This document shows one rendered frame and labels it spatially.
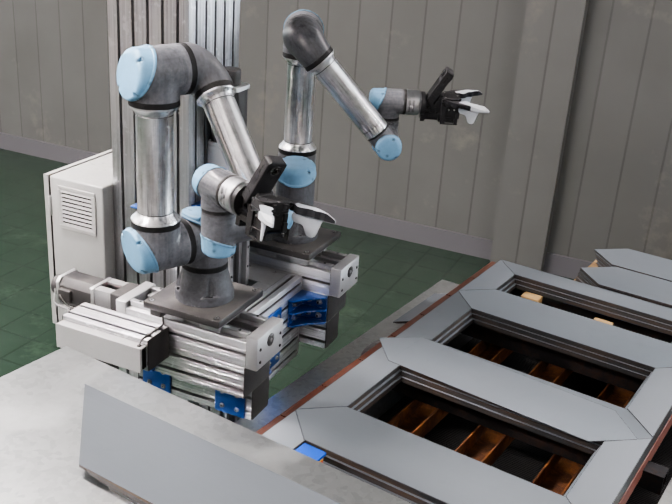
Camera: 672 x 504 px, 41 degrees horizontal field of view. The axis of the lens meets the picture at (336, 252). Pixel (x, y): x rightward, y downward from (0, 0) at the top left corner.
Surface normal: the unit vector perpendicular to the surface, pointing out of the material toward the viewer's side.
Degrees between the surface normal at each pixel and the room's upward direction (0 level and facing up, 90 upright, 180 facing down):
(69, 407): 0
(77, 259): 90
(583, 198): 90
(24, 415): 0
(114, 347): 90
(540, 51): 90
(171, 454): 0
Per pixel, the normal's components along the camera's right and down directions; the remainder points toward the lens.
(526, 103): -0.42, 0.32
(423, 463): 0.07, -0.92
